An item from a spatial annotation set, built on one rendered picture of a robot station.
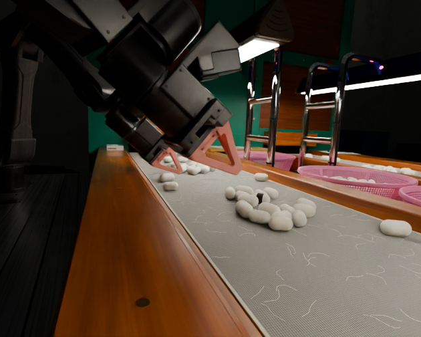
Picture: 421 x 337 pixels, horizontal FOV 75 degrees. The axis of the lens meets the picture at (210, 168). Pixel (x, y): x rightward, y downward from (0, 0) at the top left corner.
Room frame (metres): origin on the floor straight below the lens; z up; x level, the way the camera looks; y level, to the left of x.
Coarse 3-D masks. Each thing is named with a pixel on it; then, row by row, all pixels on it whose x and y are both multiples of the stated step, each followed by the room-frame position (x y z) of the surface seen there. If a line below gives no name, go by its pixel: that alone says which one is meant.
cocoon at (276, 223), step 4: (272, 220) 0.34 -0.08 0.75; (276, 220) 0.34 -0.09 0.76; (280, 220) 0.34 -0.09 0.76; (284, 220) 0.34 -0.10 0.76; (288, 220) 0.34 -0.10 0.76; (272, 224) 0.34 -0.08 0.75; (276, 224) 0.33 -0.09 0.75; (280, 224) 0.33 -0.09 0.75; (284, 224) 0.33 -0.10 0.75; (288, 224) 0.33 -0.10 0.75; (292, 224) 0.34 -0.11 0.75; (272, 228) 0.34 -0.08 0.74; (276, 228) 0.33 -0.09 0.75; (280, 228) 0.33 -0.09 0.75; (284, 228) 0.33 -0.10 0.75; (288, 228) 0.33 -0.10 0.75
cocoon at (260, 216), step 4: (252, 212) 0.36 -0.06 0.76; (256, 212) 0.36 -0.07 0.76; (260, 212) 0.36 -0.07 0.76; (264, 212) 0.36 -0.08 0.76; (252, 216) 0.36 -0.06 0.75; (256, 216) 0.36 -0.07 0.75; (260, 216) 0.36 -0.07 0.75; (264, 216) 0.35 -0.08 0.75; (268, 216) 0.36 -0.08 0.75; (252, 220) 0.36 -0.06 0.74; (256, 220) 0.36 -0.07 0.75; (260, 220) 0.36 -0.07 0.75; (264, 220) 0.35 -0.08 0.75; (268, 220) 0.35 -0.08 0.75; (264, 224) 0.36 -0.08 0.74
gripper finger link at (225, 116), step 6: (222, 114) 0.30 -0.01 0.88; (228, 114) 0.30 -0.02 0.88; (210, 120) 0.30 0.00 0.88; (216, 120) 0.30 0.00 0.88; (222, 120) 0.30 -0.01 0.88; (216, 126) 0.32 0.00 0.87; (222, 126) 0.30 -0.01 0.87; (222, 138) 0.36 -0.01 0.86; (222, 144) 0.36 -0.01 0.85; (228, 156) 0.36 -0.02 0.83
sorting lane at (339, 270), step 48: (192, 192) 0.53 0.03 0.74; (288, 192) 0.57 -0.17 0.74; (192, 240) 0.30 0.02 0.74; (240, 240) 0.30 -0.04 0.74; (288, 240) 0.31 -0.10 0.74; (336, 240) 0.32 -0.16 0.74; (384, 240) 0.32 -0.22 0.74; (240, 288) 0.21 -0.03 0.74; (288, 288) 0.21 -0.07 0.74; (336, 288) 0.21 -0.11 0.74; (384, 288) 0.22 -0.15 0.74; (288, 336) 0.16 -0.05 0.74; (336, 336) 0.16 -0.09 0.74; (384, 336) 0.16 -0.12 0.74
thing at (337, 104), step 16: (320, 64) 1.04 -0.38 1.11; (336, 96) 0.90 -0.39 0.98; (304, 112) 1.04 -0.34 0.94; (336, 112) 0.89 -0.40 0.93; (304, 128) 1.03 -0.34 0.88; (336, 128) 0.89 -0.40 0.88; (304, 144) 1.03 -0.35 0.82; (336, 144) 0.89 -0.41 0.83; (304, 160) 1.03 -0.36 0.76; (336, 160) 0.89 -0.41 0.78
